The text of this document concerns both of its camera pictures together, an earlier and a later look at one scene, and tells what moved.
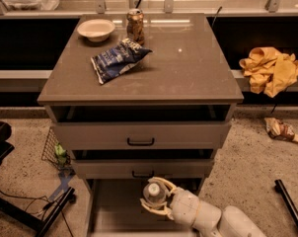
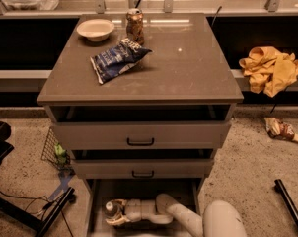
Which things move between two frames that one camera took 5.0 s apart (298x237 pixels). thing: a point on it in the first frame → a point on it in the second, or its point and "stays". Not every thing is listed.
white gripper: [185, 205] → [132, 210]
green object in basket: [60, 153] stays
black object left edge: [0, 146] stays
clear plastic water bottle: [154, 193] → [112, 209]
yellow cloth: [269, 71] stays
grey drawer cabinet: [136, 96] stays
